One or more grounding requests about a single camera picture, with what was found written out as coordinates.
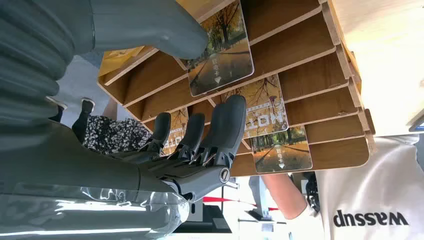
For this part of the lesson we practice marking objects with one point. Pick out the hotel print key card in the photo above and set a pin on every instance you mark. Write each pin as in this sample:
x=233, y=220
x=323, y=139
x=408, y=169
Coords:
x=265, y=106
x=177, y=132

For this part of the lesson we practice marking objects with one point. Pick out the black dangling object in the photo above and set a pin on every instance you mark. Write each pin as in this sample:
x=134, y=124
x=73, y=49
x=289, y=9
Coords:
x=312, y=192

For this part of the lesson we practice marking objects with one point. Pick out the autumn tree key card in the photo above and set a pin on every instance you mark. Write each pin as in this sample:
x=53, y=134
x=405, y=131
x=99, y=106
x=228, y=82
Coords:
x=225, y=56
x=285, y=152

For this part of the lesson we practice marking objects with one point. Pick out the person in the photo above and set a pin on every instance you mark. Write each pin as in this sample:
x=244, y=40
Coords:
x=112, y=134
x=371, y=185

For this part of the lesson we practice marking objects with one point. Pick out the yellow bag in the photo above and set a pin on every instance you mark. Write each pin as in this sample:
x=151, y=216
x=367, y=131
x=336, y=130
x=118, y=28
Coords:
x=116, y=59

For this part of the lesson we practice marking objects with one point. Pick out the red barrier belt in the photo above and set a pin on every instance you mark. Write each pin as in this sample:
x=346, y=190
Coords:
x=215, y=199

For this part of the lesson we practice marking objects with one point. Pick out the black base stand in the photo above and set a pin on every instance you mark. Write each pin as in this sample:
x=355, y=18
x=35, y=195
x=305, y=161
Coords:
x=208, y=222

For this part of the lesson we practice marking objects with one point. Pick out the wooden slotted card rack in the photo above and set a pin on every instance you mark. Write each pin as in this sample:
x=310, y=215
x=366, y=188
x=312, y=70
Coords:
x=314, y=36

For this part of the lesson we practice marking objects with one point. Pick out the grey stanchion post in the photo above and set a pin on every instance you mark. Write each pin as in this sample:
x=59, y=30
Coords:
x=261, y=195

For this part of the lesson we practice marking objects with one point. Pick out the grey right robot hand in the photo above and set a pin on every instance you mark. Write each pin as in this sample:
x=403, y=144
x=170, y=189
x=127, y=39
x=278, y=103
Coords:
x=82, y=172

